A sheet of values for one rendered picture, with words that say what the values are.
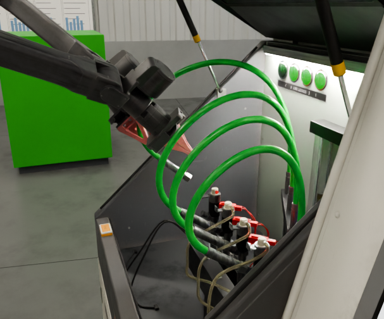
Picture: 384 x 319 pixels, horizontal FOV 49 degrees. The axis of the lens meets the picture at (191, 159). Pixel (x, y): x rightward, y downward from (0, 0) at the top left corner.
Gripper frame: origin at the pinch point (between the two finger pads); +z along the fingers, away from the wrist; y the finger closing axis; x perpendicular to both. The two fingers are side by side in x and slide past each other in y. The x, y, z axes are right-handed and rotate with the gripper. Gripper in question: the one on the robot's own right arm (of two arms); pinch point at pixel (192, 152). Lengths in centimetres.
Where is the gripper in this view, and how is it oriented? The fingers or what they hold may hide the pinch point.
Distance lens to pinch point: 94.6
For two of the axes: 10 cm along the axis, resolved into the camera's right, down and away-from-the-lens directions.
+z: 7.1, 6.4, 2.9
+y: 7.0, -6.8, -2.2
